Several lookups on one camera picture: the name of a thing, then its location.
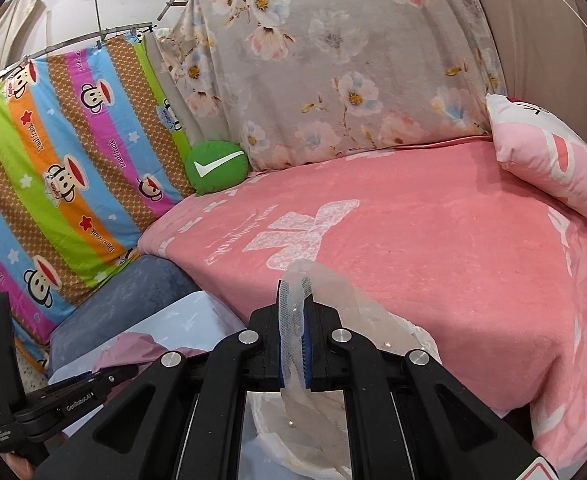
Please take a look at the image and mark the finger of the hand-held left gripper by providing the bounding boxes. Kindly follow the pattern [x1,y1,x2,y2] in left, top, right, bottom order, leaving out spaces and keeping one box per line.
[90,366,141,392]

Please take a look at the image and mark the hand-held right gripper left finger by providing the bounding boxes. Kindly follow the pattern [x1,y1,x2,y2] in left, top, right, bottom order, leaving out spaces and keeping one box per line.
[33,305,286,480]

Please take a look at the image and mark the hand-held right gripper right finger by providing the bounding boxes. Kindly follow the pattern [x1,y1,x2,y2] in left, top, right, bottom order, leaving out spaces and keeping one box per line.
[301,305,541,480]

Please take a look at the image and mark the mauve cloth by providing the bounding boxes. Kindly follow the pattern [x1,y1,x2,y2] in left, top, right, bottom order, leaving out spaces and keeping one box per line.
[93,331,209,386]

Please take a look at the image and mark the beige tulle mesh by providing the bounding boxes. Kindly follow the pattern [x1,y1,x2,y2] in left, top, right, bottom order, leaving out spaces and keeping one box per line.
[277,259,441,478]

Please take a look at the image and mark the white bin with plastic liner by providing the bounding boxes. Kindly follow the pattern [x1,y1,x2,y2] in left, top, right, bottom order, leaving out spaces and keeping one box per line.
[248,320,444,480]

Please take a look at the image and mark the light blue tablecloth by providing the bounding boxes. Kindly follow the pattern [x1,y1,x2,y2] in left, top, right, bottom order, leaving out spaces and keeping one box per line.
[0,291,274,480]

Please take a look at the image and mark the blue-grey sofa cushion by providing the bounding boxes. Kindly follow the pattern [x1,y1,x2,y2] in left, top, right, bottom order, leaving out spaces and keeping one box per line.
[48,254,201,376]

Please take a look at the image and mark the pink blanket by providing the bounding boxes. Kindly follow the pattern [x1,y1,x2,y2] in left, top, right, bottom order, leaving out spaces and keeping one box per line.
[138,137,587,456]

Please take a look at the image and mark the green check mark cushion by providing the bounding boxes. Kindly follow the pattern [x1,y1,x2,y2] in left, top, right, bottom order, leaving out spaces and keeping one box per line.
[184,141,250,196]

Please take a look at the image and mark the striped monkey print sheet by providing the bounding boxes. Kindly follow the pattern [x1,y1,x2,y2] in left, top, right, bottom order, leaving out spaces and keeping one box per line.
[0,35,194,373]

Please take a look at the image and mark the pink printed pillow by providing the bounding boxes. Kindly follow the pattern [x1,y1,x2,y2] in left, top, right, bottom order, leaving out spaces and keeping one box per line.
[484,92,587,231]

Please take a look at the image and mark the floral beige cushion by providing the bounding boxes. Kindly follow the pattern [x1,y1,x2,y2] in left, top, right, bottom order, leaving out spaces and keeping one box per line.
[153,0,509,173]

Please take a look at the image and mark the white curtain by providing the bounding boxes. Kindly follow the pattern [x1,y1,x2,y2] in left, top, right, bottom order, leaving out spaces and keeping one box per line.
[0,0,44,96]

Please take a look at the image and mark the metal clothes rail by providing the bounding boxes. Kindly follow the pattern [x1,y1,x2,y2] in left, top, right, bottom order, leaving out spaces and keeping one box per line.
[0,0,224,98]

